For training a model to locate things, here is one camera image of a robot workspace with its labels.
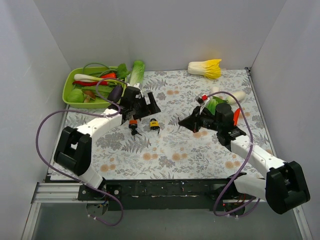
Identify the floral table mat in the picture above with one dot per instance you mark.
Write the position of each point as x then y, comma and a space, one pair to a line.
177, 153

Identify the orange padlock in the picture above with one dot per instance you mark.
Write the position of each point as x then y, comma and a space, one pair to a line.
133, 126

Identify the yellow white cabbage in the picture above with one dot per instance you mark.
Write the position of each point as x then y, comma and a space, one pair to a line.
209, 68

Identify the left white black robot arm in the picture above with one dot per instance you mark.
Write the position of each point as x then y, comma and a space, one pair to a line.
74, 148

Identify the white green leek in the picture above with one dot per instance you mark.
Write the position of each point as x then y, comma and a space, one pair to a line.
88, 78

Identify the green bok choy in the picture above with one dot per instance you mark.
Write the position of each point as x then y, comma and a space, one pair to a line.
214, 101

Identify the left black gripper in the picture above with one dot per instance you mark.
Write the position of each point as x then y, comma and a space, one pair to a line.
145, 107

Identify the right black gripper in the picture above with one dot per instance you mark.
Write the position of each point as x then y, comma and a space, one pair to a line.
196, 120

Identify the aluminium frame rail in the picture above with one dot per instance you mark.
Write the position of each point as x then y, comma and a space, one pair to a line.
57, 214

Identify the purple eggplant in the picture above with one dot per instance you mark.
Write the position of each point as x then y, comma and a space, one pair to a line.
116, 94

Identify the small orange pepper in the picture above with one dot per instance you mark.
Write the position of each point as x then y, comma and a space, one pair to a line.
108, 75

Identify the red chili pepper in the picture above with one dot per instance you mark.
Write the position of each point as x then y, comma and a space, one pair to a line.
90, 83

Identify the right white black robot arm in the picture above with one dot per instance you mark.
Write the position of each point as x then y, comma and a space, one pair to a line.
283, 185

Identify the white radish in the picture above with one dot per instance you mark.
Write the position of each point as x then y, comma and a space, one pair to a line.
236, 96

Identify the orange carrot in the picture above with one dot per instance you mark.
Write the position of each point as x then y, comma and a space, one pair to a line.
236, 116

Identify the green leafy vegetable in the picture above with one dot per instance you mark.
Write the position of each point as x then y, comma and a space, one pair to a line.
103, 90

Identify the round green cabbage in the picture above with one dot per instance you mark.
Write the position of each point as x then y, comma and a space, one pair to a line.
75, 96

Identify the green spinach leaf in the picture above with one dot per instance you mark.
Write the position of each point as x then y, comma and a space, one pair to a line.
122, 71

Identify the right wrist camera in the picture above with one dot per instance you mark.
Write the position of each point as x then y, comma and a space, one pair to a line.
202, 100

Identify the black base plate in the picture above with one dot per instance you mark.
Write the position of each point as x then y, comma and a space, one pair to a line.
163, 194

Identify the brown mushroom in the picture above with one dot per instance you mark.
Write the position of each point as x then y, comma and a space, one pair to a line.
88, 95

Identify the green napa cabbage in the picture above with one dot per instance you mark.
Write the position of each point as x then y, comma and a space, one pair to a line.
137, 73

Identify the green plastic tray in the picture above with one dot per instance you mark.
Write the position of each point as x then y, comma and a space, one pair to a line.
68, 87

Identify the green long beans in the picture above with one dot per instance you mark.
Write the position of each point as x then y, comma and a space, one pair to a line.
102, 69

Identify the yellow padlock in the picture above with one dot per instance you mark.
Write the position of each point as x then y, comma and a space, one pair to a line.
154, 125

